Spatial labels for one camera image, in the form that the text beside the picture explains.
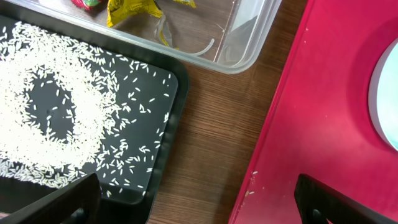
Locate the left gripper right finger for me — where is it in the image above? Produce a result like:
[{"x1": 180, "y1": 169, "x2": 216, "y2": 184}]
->
[{"x1": 294, "y1": 174, "x2": 397, "y2": 224}]

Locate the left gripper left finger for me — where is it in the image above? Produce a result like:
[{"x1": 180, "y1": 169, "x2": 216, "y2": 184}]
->
[{"x1": 1, "y1": 173, "x2": 101, "y2": 224}]

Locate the white rice pile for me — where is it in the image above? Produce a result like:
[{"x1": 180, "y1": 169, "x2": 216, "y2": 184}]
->
[{"x1": 0, "y1": 22, "x2": 172, "y2": 200}]

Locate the light blue plate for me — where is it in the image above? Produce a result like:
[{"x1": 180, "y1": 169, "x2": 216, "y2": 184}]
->
[{"x1": 368, "y1": 40, "x2": 397, "y2": 150}]

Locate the red snack wrapper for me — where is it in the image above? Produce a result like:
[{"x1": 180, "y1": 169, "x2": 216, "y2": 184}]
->
[{"x1": 70, "y1": 0, "x2": 104, "y2": 11}]

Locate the yellow snack wrapper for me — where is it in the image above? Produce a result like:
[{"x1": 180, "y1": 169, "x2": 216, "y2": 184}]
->
[{"x1": 106, "y1": 0, "x2": 178, "y2": 50}]

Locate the red serving tray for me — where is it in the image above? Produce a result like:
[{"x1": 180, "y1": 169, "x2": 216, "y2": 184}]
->
[{"x1": 229, "y1": 0, "x2": 397, "y2": 223}]

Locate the black plastic tray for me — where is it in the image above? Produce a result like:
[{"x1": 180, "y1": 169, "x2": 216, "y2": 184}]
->
[{"x1": 1, "y1": 1, "x2": 189, "y2": 223}]

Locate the clear plastic bin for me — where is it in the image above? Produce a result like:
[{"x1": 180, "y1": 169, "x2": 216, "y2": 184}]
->
[{"x1": 1, "y1": 0, "x2": 280, "y2": 74}]

